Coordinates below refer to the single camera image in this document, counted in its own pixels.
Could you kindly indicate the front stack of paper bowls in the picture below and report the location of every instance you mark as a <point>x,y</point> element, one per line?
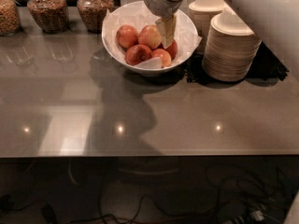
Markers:
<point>230,47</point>

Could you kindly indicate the left glass jar of grains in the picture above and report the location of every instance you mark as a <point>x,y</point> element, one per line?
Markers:
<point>10,21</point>

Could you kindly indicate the stack of paper bowls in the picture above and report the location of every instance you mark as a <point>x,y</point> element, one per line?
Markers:
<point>230,47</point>
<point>201,12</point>

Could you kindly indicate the white paper bowl liner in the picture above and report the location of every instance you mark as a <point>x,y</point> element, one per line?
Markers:
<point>187,38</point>

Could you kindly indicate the rear stack of paper bowls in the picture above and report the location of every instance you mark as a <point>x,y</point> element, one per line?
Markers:
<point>201,12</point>

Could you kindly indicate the red apple back left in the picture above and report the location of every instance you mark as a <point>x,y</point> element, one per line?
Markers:
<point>127,36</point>

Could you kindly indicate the red apple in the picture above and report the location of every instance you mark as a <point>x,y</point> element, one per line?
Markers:
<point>127,36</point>
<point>172,49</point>
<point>163,55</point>
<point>137,54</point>

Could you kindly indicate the red apple front left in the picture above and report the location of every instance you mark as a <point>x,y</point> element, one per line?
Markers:
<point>137,54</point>

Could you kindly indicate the red apple front right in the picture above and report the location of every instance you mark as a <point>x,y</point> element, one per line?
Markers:
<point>163,55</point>

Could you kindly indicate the yellow-red apple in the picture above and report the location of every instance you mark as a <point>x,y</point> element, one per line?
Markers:
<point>150,37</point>

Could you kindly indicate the black mesh mat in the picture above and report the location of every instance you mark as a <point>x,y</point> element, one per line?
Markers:
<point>266,67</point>

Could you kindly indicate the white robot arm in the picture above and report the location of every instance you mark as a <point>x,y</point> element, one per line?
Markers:
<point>276,22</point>

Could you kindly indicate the middle glass jar of grains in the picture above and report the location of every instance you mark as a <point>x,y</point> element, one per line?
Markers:
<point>50,15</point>

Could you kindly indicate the glass jar of grains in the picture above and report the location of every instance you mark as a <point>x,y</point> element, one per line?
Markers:
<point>50,15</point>
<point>93,12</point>
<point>10,21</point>

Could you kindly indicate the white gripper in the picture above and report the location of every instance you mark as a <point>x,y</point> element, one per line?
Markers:
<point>157,0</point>

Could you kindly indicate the white ceramic bowl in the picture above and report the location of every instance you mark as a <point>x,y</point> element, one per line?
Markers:
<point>149,69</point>

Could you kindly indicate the right glass jar of grains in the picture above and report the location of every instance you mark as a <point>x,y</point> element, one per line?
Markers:
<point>93,12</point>

